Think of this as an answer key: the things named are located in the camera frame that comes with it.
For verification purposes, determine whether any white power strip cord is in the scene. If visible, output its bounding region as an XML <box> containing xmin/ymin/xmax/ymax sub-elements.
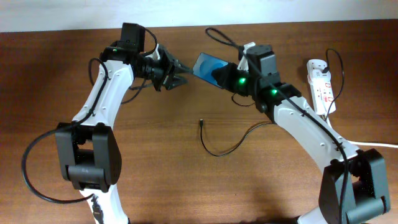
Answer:
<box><xmin>323</xmin><ymin>113</ymin><xmax>398</xmax><ymax>149</ymax></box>

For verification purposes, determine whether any blue screen Galaxy smartphone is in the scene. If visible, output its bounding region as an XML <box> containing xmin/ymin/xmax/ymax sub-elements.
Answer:
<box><xmin>193</xmin><ymin>52</ymin><xmax>228</xmax><ymax>88</ymax></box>

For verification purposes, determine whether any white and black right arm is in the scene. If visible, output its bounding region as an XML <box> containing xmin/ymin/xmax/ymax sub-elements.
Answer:
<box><xmin>211</xmin><ymin>45</ymin><xmax>391</xmax><ymax>224</ymax></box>

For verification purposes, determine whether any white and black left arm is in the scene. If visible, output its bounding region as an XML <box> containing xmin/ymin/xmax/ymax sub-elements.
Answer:
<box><xmin>55</xmin><ymin>23</ymin><xmax>191</xmax><ymax>223</ymax></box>

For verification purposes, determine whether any black USB charging cable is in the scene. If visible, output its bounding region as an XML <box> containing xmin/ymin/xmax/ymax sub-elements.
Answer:
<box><xmin>199</xmin><ymin>118</ymin><xmax>274</xmax><ymax>157</ymax></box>

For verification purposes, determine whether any white power strip socket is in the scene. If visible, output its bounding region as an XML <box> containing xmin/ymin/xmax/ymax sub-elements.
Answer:
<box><xmin>307</xmin><ymin>59</ymin><xmax>336</xmax><ymax>115</ymax></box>

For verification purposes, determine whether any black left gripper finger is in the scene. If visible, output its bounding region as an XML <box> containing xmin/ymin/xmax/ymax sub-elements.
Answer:
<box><xmin>164</xmin><ymin>75</ymin><xmax>188</xmax><ymax>90</ymax></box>
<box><xmin>174</xmin><ymin>59</ymin><xmax>193</xmax><ymax>74</ymax></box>

